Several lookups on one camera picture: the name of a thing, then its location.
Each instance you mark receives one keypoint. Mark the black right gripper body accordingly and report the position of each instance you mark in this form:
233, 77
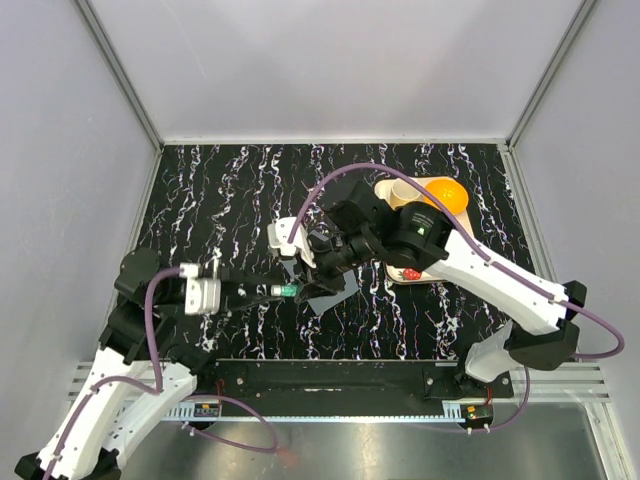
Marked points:
335, 256

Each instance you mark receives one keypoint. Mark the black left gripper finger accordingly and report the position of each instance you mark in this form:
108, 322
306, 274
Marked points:
244, 277
248, 302

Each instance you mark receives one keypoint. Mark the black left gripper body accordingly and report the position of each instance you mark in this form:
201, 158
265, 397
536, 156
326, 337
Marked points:
225, 299

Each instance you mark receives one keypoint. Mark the grey paper envelope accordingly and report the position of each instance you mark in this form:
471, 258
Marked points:
297, 269

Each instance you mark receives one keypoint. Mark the white green glue stick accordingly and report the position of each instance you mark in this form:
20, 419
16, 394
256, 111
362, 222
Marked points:
285, 291

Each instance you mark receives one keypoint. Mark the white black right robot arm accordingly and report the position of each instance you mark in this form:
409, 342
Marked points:
540, 334

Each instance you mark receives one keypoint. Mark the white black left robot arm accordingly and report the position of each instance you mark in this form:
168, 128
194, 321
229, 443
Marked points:
139, 373

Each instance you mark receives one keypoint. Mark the strawberry pattern tray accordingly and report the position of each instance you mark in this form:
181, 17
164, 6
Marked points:
423, 223

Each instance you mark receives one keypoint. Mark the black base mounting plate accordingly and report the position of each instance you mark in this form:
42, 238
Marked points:
334, 388

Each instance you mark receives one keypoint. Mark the cream yellow cup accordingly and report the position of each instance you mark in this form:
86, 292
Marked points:
402, 194

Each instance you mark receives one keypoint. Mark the orange bowl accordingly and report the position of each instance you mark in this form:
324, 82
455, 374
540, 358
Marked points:
450, 193

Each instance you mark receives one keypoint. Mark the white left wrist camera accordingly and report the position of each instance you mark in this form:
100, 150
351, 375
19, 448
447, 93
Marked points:
203, 288

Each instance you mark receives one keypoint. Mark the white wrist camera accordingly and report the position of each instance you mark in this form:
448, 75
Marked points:
287, 240
203, 288

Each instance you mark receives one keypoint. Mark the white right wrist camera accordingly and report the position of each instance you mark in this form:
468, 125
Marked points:
287, 240

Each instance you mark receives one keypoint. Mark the white slotted cable duct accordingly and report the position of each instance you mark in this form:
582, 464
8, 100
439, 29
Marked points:
194, 412

